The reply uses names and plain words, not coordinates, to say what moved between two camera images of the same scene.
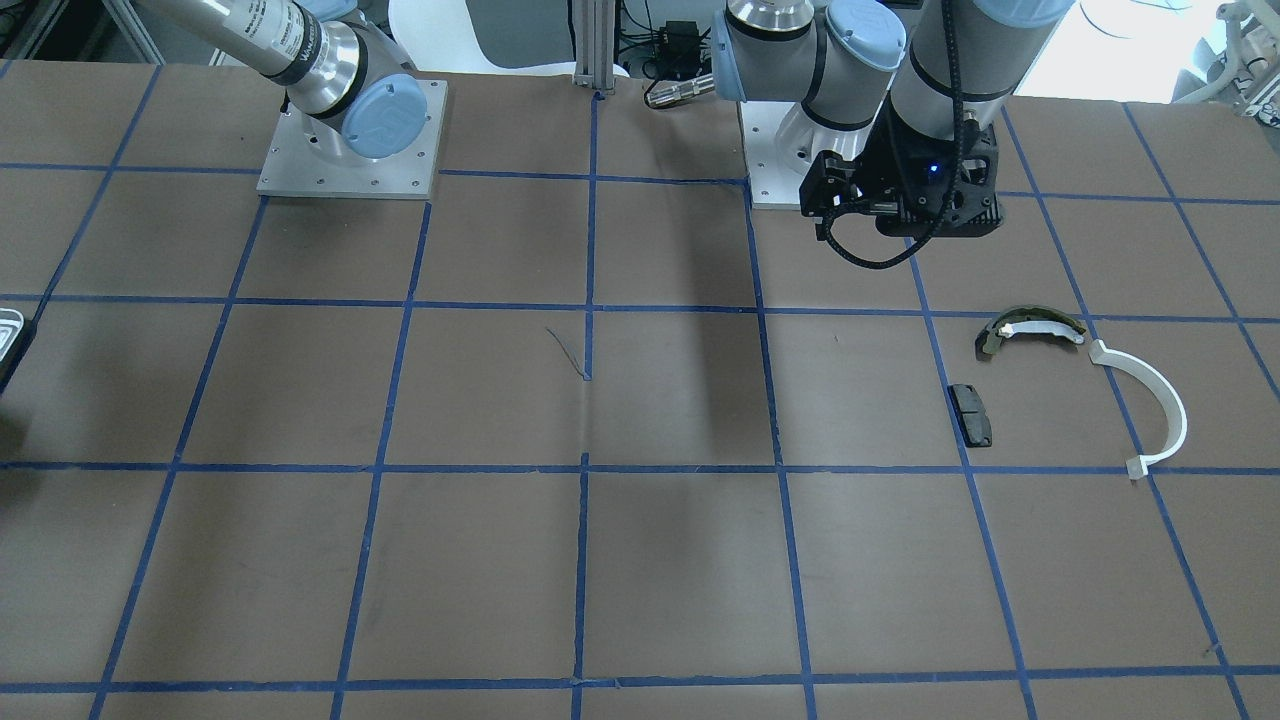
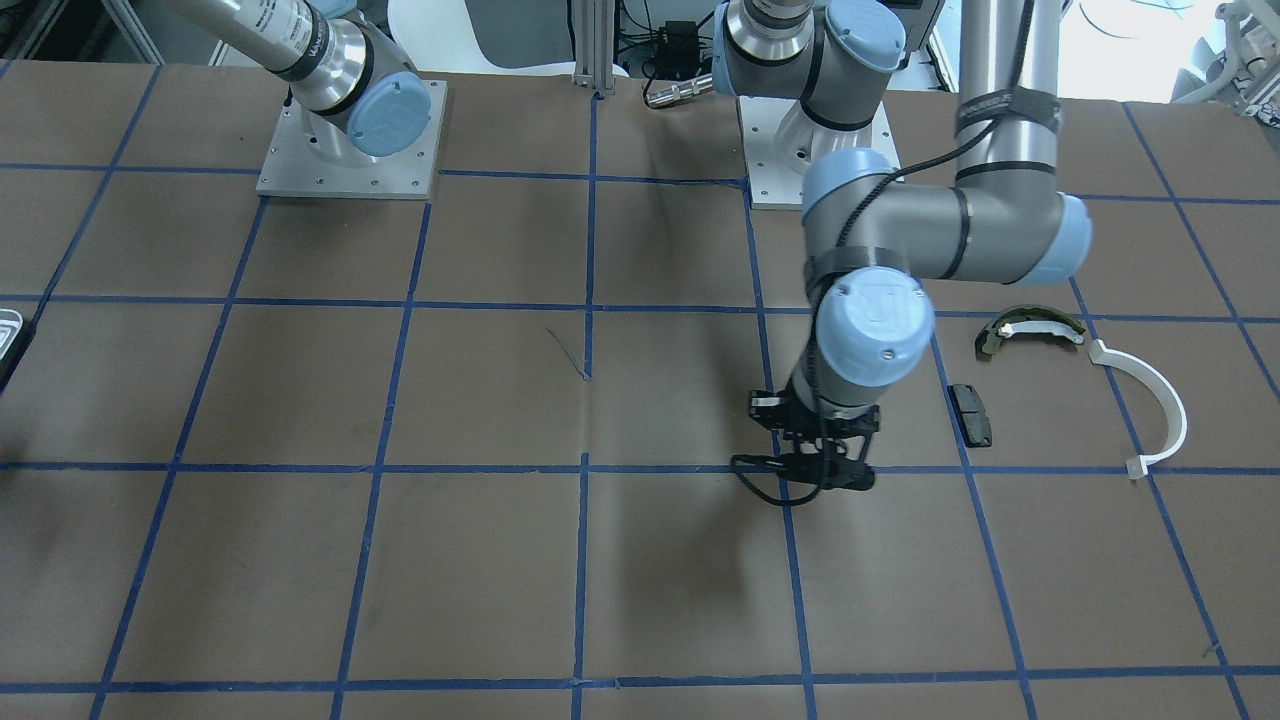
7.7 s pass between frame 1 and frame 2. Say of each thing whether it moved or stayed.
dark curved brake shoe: stayed
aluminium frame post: stayed
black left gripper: moved
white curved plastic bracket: stayed
